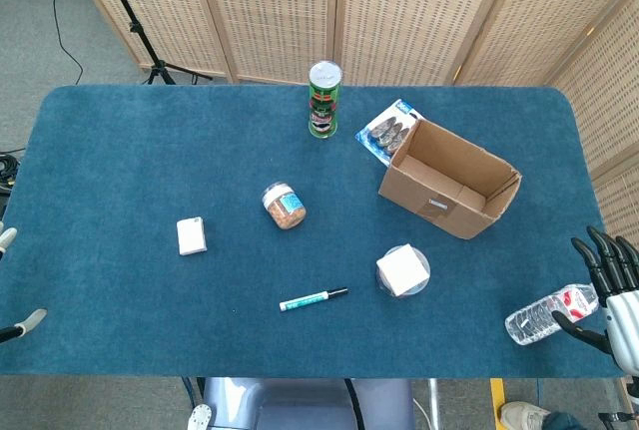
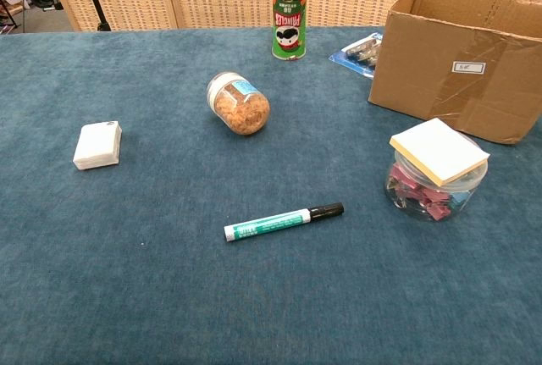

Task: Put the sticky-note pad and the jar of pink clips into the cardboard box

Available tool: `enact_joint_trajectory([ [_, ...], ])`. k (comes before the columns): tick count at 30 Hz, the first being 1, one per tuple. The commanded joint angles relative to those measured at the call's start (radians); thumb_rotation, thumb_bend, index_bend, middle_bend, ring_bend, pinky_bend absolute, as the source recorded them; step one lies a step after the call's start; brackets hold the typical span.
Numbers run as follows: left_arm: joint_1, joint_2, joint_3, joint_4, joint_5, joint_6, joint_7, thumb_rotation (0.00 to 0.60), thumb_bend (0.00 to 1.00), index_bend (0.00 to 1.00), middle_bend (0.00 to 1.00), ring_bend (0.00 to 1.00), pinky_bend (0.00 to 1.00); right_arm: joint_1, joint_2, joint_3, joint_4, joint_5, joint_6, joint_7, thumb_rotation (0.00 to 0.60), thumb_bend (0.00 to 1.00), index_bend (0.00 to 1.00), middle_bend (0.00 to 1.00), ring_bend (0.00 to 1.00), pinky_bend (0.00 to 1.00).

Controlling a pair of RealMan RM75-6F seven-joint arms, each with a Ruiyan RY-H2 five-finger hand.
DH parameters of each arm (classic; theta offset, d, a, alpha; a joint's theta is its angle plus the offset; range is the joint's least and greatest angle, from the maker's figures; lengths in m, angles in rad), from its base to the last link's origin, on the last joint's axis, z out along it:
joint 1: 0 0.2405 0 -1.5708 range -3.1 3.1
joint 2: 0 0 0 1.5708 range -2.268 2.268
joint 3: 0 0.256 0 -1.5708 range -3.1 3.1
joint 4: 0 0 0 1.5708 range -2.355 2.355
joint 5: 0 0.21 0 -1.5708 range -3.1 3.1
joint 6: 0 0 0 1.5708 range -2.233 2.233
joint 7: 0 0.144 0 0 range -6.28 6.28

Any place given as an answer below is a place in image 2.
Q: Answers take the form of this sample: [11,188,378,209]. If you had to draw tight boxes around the clear jar of binder clips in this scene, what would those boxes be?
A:
[384,135,489,223]

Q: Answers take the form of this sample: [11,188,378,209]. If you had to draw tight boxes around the pale yellow sticky notes pad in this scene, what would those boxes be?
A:
[389,118,491,187]

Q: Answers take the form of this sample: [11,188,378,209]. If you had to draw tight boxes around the brown cardboard box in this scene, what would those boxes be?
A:
[368,0,542,145]

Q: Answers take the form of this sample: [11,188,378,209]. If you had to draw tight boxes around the green white marker pen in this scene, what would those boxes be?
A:
[223,202,345,244]

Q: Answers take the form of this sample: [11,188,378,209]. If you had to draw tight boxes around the clear jar of brown snacks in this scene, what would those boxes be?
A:
[206,70,271,135]

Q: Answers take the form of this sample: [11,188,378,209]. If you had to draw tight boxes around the blue blister pack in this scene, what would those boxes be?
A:
[328,32,385,80]

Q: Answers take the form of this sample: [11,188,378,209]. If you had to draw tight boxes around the green Pringles can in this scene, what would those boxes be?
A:
[270,0,311,63]

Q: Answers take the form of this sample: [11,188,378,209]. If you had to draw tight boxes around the blue table cloth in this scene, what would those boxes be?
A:
[0,25,542,365]

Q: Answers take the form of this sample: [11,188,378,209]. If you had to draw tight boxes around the white tissue pack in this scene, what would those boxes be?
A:
[72,120,124,171]

